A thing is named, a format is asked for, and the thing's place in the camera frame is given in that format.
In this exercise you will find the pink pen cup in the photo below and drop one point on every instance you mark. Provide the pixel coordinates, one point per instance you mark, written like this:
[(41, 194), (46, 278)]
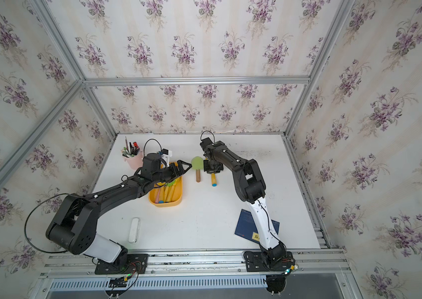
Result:
[(132, 154)]

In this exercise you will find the blue book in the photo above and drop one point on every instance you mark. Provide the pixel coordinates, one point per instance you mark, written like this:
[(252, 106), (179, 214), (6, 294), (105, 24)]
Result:
[(246, 227)]

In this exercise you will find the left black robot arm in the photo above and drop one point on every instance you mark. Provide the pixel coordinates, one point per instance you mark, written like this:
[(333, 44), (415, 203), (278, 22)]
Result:
[(74, 226)]

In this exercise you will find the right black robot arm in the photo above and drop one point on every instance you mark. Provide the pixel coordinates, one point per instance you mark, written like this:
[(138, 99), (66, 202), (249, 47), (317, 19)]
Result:
[(250, 188)]

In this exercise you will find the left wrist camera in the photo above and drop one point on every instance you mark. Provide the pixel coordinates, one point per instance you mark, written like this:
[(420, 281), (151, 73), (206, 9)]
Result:
[(165, 156)]

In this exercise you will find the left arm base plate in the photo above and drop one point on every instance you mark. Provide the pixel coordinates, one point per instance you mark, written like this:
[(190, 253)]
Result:
[(123, 265)]

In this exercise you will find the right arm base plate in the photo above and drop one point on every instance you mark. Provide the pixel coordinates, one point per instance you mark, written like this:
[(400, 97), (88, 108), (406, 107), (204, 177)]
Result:
[(258, 262)]

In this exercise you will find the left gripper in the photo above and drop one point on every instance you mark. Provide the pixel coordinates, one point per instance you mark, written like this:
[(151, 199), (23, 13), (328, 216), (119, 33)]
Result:
[(179, 171)]

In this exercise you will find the green round spatula wooden handle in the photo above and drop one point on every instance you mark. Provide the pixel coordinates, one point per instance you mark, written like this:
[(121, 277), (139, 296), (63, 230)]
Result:
[(197, 166)]

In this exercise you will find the white eraser bar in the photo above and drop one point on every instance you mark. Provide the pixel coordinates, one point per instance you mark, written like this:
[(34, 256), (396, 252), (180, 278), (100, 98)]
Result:
[(134, 230)]

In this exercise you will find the yellow storage box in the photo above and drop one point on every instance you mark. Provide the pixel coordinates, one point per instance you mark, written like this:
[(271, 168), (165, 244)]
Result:
[(167, 194)]

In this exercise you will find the yellow shovel blue tip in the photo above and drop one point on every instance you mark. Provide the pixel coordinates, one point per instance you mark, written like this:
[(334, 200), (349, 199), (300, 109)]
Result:
[(214, 179)]

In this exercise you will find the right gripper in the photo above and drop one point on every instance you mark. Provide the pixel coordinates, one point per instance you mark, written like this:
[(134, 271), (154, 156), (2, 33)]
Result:
[(218, 167)]

